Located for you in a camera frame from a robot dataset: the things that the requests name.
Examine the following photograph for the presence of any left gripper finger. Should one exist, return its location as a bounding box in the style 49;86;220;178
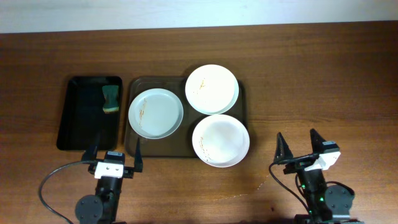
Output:
134;138;143;172
81;133;101;161

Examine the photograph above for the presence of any green yellow sponge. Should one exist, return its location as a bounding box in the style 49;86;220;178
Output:
102;85;119;113

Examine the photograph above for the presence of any white plate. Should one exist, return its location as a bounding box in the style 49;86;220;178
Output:
185;64;239;115
127;88;184;139
192;114;250;168

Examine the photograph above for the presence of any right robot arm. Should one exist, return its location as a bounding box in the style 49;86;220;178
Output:
269;129;360;223

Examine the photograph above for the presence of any white plate bottom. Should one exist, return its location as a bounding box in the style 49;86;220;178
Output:
192;114;250;168

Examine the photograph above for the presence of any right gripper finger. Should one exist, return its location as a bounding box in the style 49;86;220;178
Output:
273;133;294;162
310;129;326;154

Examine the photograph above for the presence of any white plate top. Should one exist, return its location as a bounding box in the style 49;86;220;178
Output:
185;64;239;115

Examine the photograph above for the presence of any brown serving tray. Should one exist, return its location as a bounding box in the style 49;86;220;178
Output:
124;76;249;158

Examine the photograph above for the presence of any black plastic tray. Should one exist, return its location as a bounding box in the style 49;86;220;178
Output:
56;76;123;151

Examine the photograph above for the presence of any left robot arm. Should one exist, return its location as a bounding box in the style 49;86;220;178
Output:
75;134;143;223

